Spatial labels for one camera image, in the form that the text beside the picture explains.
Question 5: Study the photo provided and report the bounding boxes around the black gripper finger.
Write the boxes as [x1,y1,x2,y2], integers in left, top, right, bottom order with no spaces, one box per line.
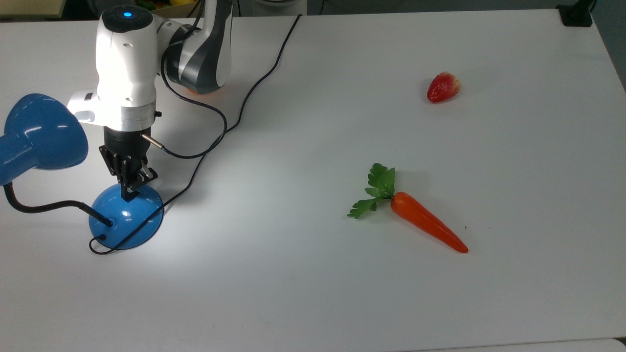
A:
[129,159,158,202]
[98,144,132,202]

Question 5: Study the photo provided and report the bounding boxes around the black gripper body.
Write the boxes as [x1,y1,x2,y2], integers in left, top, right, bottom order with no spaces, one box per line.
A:
[102,126,153,161]

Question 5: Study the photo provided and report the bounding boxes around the blue desk lamp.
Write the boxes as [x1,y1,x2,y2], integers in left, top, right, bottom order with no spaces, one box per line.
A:
[0,93,165,251]

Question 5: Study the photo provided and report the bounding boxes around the wooden desk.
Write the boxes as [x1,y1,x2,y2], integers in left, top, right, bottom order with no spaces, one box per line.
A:
[0,0,67,20]

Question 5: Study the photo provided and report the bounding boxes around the white round object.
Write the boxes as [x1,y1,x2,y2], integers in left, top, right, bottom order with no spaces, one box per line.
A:
[252,0,308,17]

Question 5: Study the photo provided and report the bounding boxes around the orange toy carrot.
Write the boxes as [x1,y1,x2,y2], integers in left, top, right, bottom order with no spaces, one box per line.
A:
[347,163,469,254]

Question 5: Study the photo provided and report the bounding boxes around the red toy strawberry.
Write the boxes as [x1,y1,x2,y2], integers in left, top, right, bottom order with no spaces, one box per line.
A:
[426,71,462,104]

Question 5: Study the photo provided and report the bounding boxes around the black table clamp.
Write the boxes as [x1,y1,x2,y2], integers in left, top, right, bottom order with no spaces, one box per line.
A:
[557,0,598,27]

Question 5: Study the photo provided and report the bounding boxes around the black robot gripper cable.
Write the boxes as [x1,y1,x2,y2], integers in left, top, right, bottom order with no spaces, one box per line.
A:
[141,29,228,160]

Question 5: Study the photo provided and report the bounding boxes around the black lamp power cable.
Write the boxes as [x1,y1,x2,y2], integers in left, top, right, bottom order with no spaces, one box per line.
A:
[89,14,302,255]

